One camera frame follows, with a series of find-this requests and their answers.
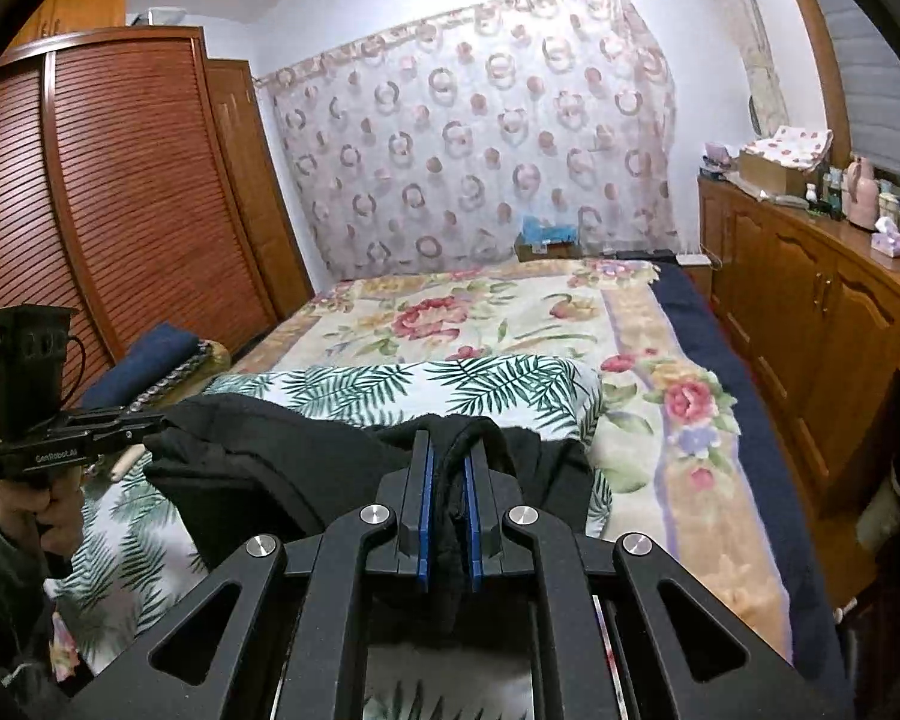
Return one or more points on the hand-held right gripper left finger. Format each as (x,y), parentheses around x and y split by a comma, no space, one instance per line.
(422,510)

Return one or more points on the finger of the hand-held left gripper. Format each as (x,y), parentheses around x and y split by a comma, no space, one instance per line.
(120,427)

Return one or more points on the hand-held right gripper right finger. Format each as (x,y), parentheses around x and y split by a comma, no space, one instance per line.
(472,517)

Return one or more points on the black shirt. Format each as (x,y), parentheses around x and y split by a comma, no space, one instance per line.
(270,465)

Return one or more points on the person's left forearm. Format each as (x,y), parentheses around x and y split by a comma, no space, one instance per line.
(0,600)

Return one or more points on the person's left hand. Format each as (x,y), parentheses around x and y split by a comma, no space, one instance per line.
(22,510)

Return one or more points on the navy folded cloth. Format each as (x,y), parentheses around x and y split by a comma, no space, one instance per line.
(142,360)

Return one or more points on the grey striped woven cloth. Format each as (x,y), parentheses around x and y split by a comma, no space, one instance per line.
(180,375)

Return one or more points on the palm leaf print pillow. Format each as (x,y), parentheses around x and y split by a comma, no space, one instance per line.
(457,382)

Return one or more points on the wooden louvred wardrobe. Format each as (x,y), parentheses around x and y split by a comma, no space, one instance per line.
(135,202)

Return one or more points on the floral blanket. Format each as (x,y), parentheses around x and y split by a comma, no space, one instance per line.
(495,315)

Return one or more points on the small brown box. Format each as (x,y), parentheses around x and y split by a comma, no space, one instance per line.
(544,251)

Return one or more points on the navy bed sheet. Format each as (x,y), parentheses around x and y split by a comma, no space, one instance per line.
(735,390)

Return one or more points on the blue plastic packet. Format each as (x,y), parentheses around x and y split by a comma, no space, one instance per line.
(544,229)

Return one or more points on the flat black device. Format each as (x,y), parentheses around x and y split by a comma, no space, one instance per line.
(645,253)

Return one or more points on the flat white device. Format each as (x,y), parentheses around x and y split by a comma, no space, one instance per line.
(694,259)

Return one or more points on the wooden overhead cabinet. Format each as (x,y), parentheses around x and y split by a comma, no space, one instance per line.
(82,4)

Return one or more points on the white storage box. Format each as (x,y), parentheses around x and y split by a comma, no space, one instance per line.
(166,16)

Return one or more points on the wooden sideboard cabinet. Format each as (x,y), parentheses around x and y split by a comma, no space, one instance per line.
(795,300)

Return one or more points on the white bundle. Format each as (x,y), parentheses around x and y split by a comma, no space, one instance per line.
(881,517)

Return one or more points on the small purple container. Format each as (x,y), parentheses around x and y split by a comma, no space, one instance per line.
(718,156)

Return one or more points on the cardboard box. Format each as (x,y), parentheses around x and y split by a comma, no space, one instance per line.
(769,176)

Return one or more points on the green glass bottle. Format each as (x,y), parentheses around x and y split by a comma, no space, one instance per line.
(832,191)

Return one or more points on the red and white floral cloth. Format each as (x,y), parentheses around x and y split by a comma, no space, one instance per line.
(787,146)

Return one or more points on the pink tissue box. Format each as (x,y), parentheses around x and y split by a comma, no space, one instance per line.
(891,240)

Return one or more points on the pink vase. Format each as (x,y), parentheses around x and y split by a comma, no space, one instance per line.
(862,195)

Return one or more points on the grey window blind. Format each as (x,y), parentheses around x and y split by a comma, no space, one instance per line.
(870,90)

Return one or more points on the curved wooden window frame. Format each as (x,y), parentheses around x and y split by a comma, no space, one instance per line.
(817,52)

